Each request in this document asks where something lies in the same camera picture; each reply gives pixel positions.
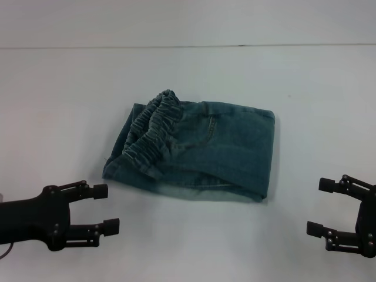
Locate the blue denim shorts with cartoon patch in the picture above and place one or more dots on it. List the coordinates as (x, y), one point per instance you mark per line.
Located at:
(220, 158)

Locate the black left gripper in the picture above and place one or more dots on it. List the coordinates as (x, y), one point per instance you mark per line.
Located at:
(35, 220)

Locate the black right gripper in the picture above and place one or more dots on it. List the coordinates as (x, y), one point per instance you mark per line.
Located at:
(368, 226)

